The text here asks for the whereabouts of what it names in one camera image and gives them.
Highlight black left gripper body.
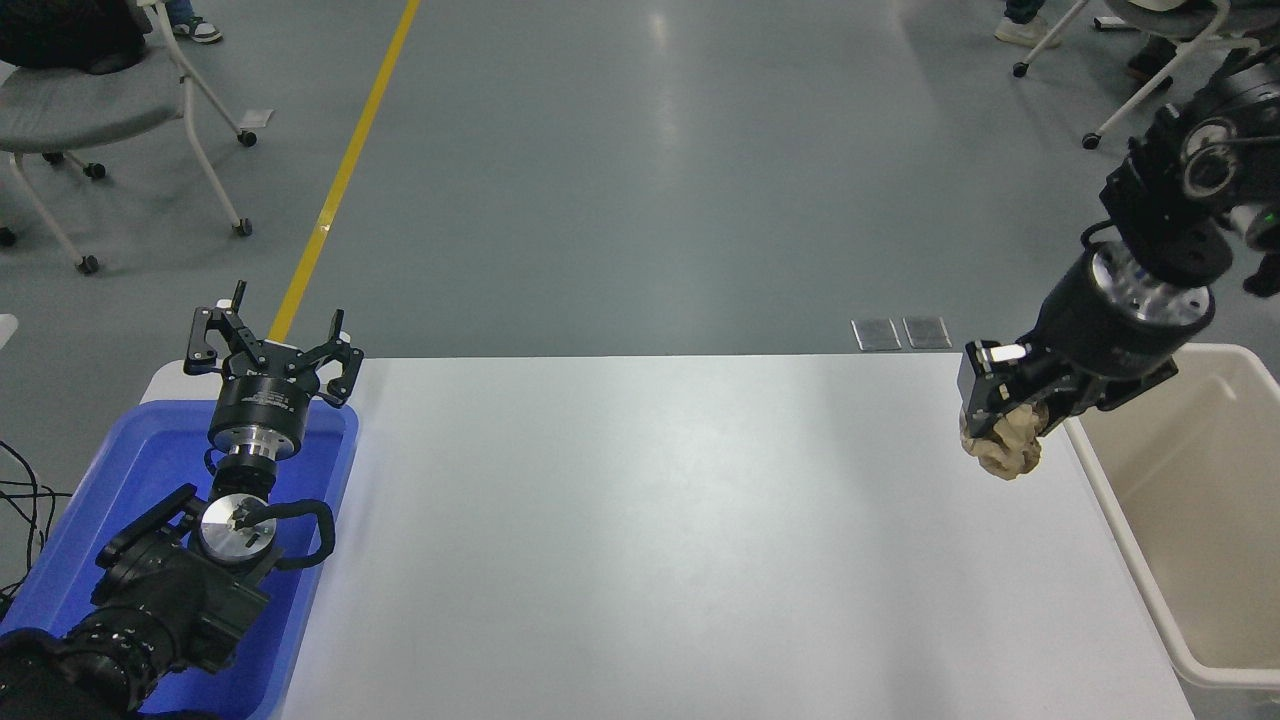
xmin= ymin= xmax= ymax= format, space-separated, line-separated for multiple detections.
xmin=212 ymin=360 xmax=323 ymax=442

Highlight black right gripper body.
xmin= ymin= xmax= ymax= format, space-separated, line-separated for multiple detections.
xmin=1029 ymin=254 xmax=1211 ymax=412

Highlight tan paper ball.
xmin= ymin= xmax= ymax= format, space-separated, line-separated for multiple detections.
xmin=958 ymin=400 xmax=1049 ymax=483

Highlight blue plastic tray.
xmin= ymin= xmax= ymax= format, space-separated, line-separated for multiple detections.
xmin=0 ymin=400 xmax=360 ymax=720

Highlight large pale plastic bin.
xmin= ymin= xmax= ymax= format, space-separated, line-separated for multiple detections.
xmin=1037 ymin=345 xmax=1280 ymax=720

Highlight person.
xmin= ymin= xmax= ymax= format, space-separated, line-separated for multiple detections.
xmin=994 ymin=0 xmax=1053 ymax=49
xmin=0 ymin=0 xmax=224 ymax=74
xmin=1127 ymin=35 xmax=1181 ymax=84

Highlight black floor cables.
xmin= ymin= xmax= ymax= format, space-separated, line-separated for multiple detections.
xmin=0 ymin=438 xmax=74 ymax=603

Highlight grey seat white frame chair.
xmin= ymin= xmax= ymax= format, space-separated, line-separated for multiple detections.
xmin=0 ymin=0 xmax=258 ymax=276

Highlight white frame wheeled chair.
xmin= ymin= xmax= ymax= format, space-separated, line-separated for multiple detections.
xmin=1012 ymin=0 xmax=1263 ymax=151

